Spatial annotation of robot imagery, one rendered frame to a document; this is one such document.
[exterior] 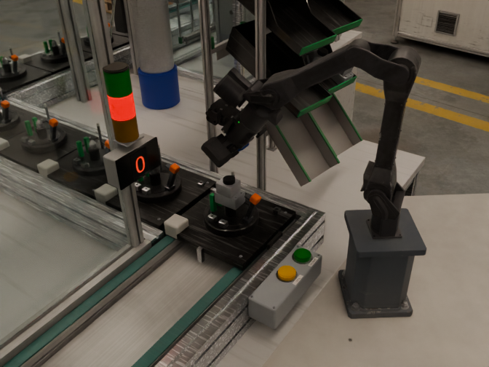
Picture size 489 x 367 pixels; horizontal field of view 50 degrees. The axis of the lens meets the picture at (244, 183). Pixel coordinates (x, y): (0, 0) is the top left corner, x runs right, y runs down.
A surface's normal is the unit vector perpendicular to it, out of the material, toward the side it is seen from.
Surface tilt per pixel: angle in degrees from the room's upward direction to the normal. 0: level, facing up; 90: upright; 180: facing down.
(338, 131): 45
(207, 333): 0
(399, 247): 0
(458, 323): 0
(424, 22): 90
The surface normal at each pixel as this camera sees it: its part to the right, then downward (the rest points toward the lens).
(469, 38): -0.69, 0.42
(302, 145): 0.48, -0.32
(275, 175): -0.02, -0.83
